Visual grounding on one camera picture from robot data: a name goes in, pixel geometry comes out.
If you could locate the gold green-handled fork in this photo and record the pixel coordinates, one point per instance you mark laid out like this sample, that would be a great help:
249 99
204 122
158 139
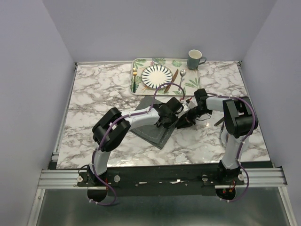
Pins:
134 76

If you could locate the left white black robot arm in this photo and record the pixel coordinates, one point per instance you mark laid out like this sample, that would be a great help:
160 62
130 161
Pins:
108 133

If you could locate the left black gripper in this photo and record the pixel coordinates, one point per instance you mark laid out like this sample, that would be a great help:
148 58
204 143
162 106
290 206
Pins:
169 125

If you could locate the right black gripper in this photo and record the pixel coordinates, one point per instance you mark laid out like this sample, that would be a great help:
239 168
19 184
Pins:
186 121

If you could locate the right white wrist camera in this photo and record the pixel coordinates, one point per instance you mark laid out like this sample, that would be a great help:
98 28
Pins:
190 104

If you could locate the grey cloth napkin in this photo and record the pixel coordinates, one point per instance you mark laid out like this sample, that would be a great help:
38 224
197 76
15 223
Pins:
144 124

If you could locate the floral serving tray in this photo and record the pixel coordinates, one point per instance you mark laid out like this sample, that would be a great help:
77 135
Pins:
191 81

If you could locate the silver spoon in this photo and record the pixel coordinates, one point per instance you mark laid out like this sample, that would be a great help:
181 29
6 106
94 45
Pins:
182 74

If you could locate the teal ceramic mug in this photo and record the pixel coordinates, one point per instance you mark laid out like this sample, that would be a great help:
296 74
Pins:
195 59

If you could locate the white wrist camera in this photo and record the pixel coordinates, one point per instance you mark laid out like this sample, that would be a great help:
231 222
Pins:
183 110
190 104

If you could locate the bronze knife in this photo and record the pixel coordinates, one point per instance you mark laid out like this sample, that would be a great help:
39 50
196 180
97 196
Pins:
172 81

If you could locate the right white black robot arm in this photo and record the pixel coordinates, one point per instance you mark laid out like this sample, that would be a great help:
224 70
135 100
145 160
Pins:
239 122

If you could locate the aluminium frame rail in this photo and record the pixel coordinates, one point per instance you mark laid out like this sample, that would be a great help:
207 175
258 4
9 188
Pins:
67 179

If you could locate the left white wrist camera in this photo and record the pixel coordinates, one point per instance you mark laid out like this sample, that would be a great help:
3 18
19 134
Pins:
183 110

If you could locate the small white saucer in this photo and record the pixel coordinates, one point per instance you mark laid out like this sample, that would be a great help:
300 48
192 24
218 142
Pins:
224 138

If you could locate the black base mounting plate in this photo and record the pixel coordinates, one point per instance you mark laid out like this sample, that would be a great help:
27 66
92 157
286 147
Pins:
188 179

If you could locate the striped white plate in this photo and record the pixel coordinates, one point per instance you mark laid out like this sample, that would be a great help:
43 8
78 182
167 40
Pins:
155 75

